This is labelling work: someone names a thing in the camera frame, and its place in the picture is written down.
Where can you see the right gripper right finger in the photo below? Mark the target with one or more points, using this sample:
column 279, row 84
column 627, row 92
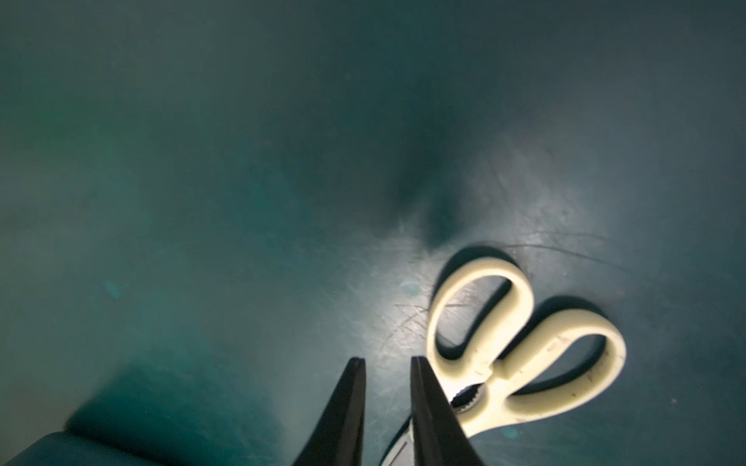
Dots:
column 438, row 437

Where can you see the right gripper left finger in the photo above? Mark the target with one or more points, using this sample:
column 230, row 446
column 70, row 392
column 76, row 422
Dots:
column 338, row 436

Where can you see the cream handled kitchen scissors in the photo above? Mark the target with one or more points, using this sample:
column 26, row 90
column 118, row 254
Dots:
column 504, row 354

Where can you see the blue plastic storage box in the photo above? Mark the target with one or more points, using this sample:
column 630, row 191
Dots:
column 68, row 449

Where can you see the green table mat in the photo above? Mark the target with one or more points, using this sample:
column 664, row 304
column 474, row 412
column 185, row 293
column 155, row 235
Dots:
column 208, row 207

